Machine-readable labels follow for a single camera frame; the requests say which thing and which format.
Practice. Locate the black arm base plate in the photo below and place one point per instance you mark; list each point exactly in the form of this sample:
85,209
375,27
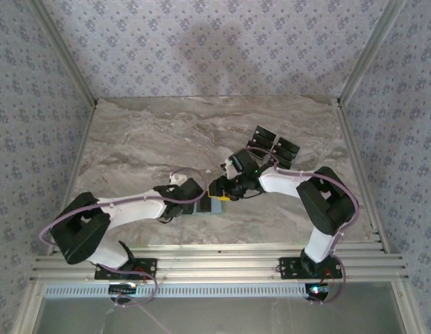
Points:
151,264
288,268

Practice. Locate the aluminium table side rail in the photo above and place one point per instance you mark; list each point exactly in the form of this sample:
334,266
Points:
356,156
82,149

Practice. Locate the grey blue card holder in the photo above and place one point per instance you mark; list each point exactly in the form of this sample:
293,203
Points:
217,208

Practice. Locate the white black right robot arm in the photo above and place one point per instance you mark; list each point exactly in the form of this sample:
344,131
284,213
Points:
281,181

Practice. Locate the aluminium frame post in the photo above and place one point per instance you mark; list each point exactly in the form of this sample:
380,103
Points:
368,52
68,52

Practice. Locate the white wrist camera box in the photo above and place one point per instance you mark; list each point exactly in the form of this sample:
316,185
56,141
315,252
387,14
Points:
179,178
229,171

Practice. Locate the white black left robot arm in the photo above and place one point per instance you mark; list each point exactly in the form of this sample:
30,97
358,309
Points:
132,212

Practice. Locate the aluminium front rails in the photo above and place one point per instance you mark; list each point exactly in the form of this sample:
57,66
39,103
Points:
219,264

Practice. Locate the controller circuit board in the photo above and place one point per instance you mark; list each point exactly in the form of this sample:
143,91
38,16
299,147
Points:
318,290
123,288

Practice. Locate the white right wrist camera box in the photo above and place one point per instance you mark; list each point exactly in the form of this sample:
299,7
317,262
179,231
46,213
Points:
229,171

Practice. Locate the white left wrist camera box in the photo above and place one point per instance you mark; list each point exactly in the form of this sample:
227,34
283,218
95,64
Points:
179,178

